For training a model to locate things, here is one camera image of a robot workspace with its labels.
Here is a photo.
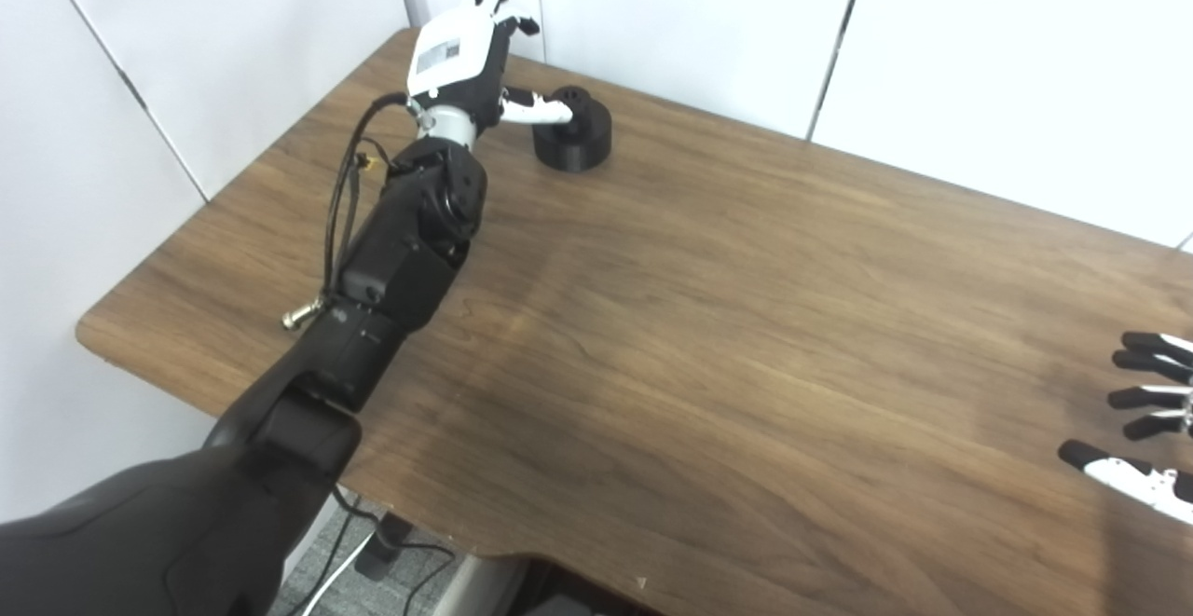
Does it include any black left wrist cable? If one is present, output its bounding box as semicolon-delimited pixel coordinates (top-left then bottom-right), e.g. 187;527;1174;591
282;92;434;333

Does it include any round black stepped part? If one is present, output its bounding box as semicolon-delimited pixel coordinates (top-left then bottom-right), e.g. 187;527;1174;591
532;86;613;174

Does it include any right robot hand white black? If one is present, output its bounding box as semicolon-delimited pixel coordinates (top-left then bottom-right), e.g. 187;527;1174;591
1058;331;1193;526

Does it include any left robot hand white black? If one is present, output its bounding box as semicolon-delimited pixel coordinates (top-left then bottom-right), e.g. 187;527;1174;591
407;0;574;130

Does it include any black floor cable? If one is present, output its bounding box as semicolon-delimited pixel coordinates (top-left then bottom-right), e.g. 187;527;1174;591
298;490;458;616

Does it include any black table leg foot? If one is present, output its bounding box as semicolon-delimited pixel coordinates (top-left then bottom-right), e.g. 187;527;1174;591
354;512;416;582

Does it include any white floor cable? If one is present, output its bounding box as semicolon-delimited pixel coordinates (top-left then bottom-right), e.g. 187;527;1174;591
303;532;374;616

